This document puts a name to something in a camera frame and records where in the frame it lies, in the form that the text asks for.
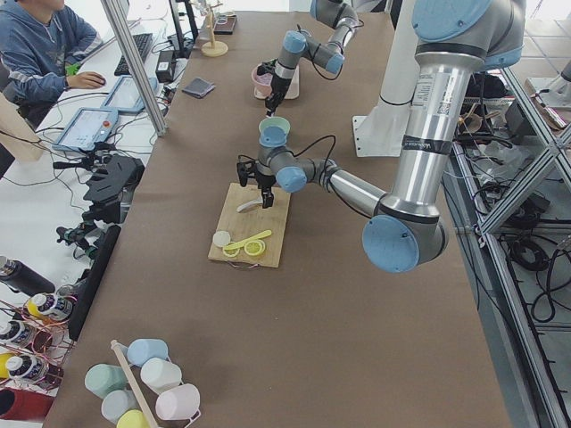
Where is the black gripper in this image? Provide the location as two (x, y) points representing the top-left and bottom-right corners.
(265, 74), (290, 117)
(254, 171), (277, 209)

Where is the white ceramic spoon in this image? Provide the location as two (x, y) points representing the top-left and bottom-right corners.
(236, 197), (262, 213)

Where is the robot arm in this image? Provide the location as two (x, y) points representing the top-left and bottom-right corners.
(265, 1), (362, 117)
(237, 1), (525, 273)

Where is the pink bowl of ice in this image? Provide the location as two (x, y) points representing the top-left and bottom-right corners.
(251, 64), (273, 99)

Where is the mint green bowl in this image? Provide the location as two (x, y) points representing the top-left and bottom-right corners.
(259, 116), (291, 135)

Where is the yellow plastic knife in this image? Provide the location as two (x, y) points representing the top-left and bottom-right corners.
(223, 229), (272, 251)

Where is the bamboo cutting board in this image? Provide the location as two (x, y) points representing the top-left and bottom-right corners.
(208, 183), (290, 268)

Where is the lemon slice upper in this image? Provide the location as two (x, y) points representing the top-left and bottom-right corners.
(244, 240), (266, 257)

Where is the grey folded cloth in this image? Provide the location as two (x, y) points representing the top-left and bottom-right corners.
(182, 78), (216, 99)

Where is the wooden cup stand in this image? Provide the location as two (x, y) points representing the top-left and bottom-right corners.
(194, 1), (228, 58)

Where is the black box on table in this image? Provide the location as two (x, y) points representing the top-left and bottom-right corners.
(214, 15), (237, 35)

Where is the black power adapter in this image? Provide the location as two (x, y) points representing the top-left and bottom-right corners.
(155, 50), (177, 83)

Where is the black keyboard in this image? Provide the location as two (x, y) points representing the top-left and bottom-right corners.
(113, 33), (154, 77)

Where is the teach pendant far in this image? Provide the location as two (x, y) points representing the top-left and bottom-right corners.
(101, 75), (145, 115)

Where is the teach pendant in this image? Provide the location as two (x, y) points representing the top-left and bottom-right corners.
(52, 108), (119, 152)
(101, 75), (145, 115)

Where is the teach pendant near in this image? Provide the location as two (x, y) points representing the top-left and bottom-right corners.
(52, 108), (119, 152)

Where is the light blue cup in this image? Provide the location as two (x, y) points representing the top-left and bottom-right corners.
(127, 338), (169, 367)

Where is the white cup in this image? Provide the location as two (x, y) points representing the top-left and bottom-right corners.
(140, 358), (182, 394)

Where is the pink cup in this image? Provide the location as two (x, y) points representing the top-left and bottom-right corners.
(155, 383), (201, 421)

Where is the yellow bottle upper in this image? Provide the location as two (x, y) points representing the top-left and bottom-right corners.
(29, 293), (74, 322)

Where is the seated person in hoodie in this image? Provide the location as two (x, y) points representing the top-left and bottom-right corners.
(1, 1), (106, 127)

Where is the mint green cup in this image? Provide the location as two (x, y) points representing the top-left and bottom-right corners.
(84, 364), (128, 399)

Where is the grey-blue cup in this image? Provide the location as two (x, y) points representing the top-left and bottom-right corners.
(101, 390), (139, 424)

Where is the yellow cup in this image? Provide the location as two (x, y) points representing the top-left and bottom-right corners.
(116, 409), (150, 428)

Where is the black thermos bottle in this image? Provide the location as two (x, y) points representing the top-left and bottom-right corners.
(1, 256), (55, 296)

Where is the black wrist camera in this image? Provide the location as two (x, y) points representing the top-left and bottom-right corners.
(236, 155), (258, 187)
(255, 59), (277, 78)

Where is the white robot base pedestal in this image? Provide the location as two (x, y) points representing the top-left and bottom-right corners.
(352, 0), (419, 157)

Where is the aluminium frame post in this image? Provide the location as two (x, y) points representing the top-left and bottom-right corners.
(101, 0), (167, 137)

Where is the copper wire bottle rack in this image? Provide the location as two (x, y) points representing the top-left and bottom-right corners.
(1, 292), (77, 392)

